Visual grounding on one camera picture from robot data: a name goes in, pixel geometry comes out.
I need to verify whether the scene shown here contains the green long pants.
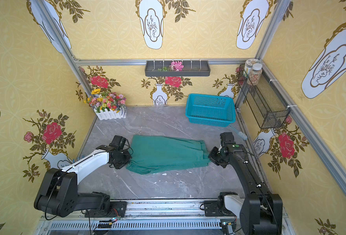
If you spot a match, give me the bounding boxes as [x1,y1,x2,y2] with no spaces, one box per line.
[127,135,210,175]

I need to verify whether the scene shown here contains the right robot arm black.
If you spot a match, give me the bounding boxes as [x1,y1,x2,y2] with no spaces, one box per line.
[203,144,283,235]

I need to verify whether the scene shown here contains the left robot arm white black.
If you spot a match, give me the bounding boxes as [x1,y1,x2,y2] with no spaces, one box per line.
[34,146,132,217]

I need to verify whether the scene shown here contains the teal plastic basket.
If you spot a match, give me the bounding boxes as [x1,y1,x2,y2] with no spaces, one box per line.
[185,94,236,127]

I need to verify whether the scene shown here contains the flower box white fence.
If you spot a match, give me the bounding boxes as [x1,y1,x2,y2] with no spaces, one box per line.
[84,88,127,120]

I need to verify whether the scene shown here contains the jar with colourful beads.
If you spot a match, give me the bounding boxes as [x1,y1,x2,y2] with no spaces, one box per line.
[247,63,263,86]

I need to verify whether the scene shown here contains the jar with yellow label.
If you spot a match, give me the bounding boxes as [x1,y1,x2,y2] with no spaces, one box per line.
[243,58,261,76]

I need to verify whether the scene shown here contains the pink artificial flower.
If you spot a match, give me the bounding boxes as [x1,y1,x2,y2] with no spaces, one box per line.
[170,61,184,71]

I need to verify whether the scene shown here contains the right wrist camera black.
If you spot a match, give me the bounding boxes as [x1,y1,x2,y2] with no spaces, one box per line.
[220,132,235,147]

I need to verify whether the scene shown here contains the small brush clear handle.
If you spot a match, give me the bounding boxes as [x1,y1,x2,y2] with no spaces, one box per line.
[228,124,248,141]

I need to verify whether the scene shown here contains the black wire mesh basket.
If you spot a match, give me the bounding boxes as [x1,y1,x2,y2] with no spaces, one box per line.
[239,65,290,129]

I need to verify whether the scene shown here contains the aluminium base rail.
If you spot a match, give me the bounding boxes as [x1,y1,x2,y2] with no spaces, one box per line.
[32,199,297,235]

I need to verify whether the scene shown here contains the dark grey wall shelf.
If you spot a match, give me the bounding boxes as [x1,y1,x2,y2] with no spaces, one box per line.
[145,59,211,77]

